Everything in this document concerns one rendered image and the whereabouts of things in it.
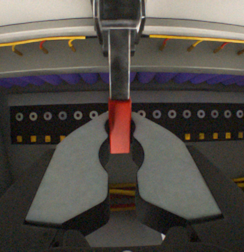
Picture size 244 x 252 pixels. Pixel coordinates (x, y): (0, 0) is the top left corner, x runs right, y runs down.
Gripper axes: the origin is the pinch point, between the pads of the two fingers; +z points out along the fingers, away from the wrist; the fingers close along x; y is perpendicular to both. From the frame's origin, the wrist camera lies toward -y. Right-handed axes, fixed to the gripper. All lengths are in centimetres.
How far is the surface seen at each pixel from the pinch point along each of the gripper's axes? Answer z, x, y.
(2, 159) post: 10.6, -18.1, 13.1
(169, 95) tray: 12.3, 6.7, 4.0
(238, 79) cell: 7.7, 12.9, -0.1
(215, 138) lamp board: 9.8, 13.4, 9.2
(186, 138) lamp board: 9.8, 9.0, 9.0
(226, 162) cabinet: 11.7, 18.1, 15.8
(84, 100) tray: 12.1, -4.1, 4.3
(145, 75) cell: 7.5, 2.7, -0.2
